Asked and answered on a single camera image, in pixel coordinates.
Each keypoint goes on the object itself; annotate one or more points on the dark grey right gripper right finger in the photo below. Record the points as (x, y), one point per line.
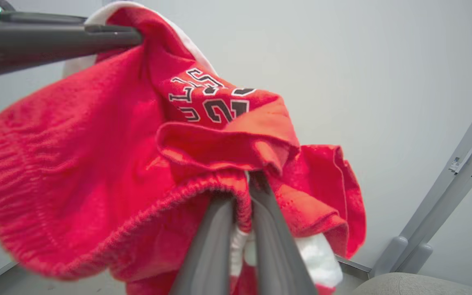
(275, 254)

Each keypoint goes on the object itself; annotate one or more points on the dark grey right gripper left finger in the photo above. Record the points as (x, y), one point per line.
(209, 254)

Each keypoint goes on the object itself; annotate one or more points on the red and white knit sweater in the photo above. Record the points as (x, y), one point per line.
(76, 164)

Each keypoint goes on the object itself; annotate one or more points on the red jersey with black print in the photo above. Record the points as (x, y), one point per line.
(219, 106)

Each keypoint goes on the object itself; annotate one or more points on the grey metal support brace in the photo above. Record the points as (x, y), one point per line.
(436, 213)

